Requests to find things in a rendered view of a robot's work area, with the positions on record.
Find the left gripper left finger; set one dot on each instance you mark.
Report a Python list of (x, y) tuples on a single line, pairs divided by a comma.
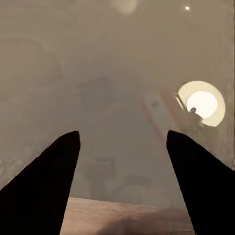
[(34, 202)]

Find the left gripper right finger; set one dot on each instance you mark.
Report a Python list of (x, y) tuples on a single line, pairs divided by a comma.
[(207, 185)]

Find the coffee table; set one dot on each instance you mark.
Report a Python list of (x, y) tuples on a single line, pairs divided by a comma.
[(123, 73)]

